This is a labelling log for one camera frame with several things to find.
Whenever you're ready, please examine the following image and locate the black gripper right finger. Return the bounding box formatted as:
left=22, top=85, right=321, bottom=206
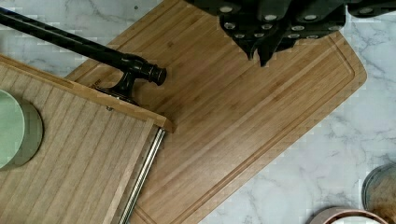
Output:
left=257, top=6, right=346, bottom=66

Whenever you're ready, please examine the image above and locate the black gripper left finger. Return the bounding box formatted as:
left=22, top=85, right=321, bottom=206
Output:
left=219, top=15, right=292, bottom=61

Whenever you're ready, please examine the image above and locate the wooden drawer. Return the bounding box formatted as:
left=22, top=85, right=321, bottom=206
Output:
left=1, top=56, right=174, bottom=224

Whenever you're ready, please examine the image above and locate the bamboo cutting board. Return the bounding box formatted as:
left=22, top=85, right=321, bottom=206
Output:
left=65, top=0, right=368, bottom=224

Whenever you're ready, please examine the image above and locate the glass jar with brown contents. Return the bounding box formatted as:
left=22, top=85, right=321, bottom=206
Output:
left=361, top=163, right=396, bottom=224

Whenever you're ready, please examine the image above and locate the white lidded pink jar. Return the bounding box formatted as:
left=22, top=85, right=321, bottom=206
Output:
left=308, top=207, right=388, bottom=224

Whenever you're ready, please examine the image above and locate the green ceramic bowl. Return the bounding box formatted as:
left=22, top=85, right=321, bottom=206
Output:
left=0, top=91, right=43, bottom=171

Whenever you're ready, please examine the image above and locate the black drawer handle bar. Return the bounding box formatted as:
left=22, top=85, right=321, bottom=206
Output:
left=0, top=7, right=167, bottom=105

